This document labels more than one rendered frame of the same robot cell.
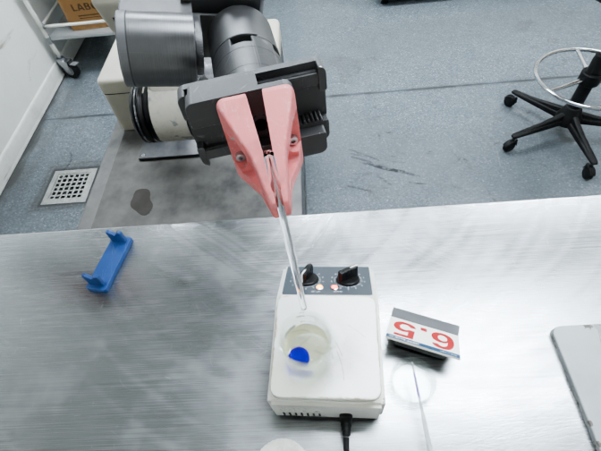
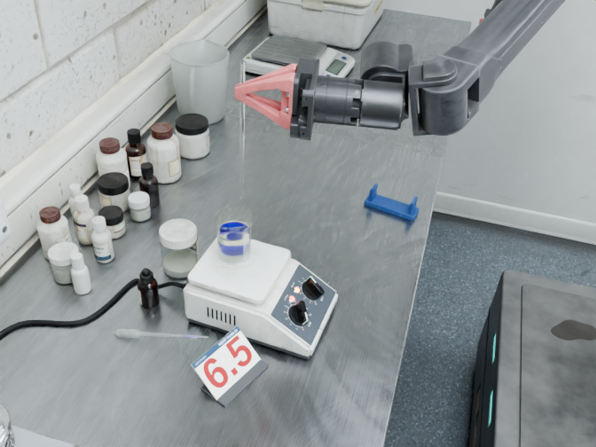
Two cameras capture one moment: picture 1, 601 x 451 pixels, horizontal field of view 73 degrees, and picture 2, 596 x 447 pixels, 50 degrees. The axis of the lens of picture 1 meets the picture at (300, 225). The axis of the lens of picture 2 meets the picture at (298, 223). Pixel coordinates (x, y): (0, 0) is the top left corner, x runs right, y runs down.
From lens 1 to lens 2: 78 cm
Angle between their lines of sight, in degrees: 65
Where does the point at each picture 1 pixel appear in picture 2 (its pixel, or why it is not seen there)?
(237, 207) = (558, 429)
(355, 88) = not seen: outside the picture
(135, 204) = (569, 324)
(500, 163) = not seen: outside the picture
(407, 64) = not seen: outside the picture
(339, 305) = (265, 278)
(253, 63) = (328, 80)
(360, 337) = (233, 282)
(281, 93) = (288, 76)
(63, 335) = (337, 184)
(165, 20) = (380, 55)
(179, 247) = (395, 245)
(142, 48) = (364, 54)
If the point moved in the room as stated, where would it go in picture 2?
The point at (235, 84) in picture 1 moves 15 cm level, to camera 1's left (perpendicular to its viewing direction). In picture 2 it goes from (305, 68) to (325, 25)
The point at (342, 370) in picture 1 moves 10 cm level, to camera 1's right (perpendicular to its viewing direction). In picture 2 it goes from (215, 266) to (193, 315)
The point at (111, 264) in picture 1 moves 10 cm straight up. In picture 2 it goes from (388, 205) to (396, 160)
